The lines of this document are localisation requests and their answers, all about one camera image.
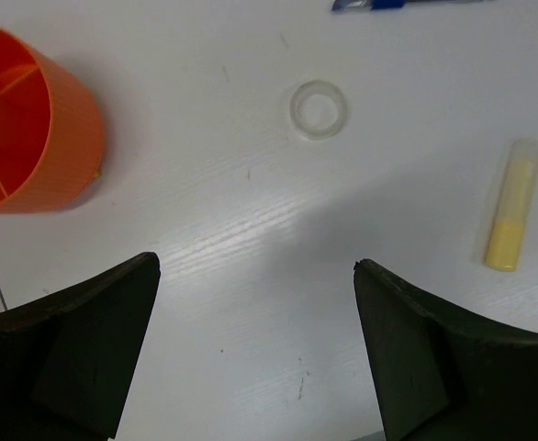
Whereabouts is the pale yellow highlighter marker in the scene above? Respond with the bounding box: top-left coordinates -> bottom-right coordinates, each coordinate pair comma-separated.
485,138 -> 538,272

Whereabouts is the clear tape ring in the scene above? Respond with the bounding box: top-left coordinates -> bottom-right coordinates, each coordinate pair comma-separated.
289,79 -> 352,141

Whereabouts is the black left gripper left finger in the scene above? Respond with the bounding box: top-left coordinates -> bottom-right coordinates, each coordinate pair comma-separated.
0,252 -> 161,440

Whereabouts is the blue ballpoint pen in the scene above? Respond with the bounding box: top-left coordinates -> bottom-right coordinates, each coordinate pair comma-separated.
331,0 -> 488,14

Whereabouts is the orange round divided container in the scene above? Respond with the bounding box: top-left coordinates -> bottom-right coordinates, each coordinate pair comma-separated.
0,28 -> 105,214

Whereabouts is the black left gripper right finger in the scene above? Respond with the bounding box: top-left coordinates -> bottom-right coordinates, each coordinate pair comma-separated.
353,259 -> 538,440

